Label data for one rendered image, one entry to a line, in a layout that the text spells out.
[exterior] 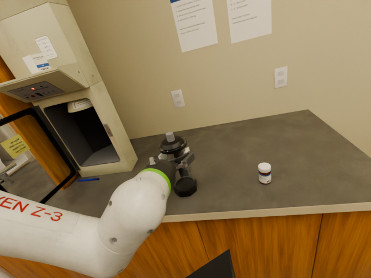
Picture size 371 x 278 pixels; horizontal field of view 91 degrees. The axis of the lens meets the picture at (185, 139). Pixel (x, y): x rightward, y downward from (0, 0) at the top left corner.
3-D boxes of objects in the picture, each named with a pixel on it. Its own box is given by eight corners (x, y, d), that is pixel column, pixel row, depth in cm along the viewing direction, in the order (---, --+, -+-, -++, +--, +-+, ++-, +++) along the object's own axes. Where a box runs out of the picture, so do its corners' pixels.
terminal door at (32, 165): (77, 172, 102) (32, 106, 84) (26, 220, 77) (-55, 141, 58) (76, 172, 103) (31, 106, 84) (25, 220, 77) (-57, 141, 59)
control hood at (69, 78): (30, 101, 84) (16, 79, 80) (90, 86, 78) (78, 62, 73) (6, 110, 75) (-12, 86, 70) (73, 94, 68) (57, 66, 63)
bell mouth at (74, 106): (81, 102, 103) (77, 93, 100) (109, 96, 99) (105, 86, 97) (60, 115, 88) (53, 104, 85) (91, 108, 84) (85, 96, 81)
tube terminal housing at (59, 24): (102, 153, 128) (34, 28, 92) (145, 146, 121) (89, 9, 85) (81, 177, 106) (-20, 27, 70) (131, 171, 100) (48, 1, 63)
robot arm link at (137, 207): (169, 222, 29) (112, 182, 29) (131, 268, 32) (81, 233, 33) (183, 182, 43) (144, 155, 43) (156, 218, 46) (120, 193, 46)
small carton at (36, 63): (44, 71, 74) (35, 55, 71) (52, 69, 71) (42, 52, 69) (32, 74, 70) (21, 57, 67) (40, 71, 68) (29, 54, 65)
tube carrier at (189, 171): (175, 179, 83) (162, 138, 74) (199, 176, 81) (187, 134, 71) (171, 197, 74) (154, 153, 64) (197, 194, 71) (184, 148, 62)
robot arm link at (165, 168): (140, 207, 46) (175, 204, 44) (128, 164, 44) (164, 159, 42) (148, 195, 52) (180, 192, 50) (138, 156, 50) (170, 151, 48)
